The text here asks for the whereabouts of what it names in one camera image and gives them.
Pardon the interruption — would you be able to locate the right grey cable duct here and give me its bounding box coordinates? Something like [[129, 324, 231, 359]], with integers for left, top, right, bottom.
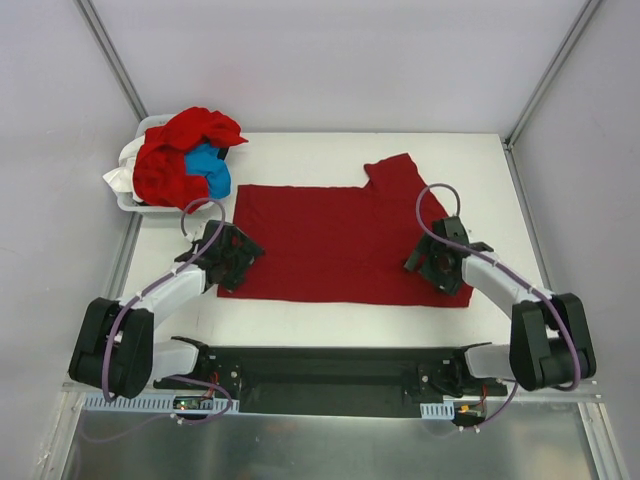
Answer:
[[420, 401, 455, 421]]

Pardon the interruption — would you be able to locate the white t shirt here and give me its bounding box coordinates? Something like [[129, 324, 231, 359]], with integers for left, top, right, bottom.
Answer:
[[102, 135, 145, 193]]

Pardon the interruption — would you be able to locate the left grey cable duct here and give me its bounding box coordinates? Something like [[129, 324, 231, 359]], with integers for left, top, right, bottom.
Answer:
[[84, 394, 240, 415]]

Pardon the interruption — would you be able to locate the dark red t shirt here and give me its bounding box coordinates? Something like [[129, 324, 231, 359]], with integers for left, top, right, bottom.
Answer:
[[218, 154, 473, 308]]

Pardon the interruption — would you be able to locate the aluminium rail frame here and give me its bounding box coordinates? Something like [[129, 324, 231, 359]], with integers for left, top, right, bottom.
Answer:
[[62, 369, 601, 401]]

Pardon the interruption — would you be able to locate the grey laundry basket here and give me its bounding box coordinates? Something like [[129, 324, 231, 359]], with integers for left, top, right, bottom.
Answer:
[[103, 107, 246, 212]]

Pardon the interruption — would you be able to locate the blue t shirt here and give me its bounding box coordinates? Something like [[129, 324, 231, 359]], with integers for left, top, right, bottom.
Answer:
[[185, 143, 232, 199]]

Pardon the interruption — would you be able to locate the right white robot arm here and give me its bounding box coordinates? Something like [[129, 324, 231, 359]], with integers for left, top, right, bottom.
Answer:
[[405, 216, 597, 395]]

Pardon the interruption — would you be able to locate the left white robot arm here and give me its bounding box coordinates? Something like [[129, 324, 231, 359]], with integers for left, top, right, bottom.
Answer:
[[68, 220, 265, 402]]

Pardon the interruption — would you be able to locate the bright red t shirt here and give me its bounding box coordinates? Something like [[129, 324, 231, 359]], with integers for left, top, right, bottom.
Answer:
[[133, 107, 246, 212]]

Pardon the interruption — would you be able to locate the grey cable duct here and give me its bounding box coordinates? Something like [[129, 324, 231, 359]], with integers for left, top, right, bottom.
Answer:
[[84, 394, 240, 415], [420, 401, 455, 421]]

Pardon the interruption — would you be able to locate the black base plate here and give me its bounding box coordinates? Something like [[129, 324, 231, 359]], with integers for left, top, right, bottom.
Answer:
[[185, 347, 507, 418]]

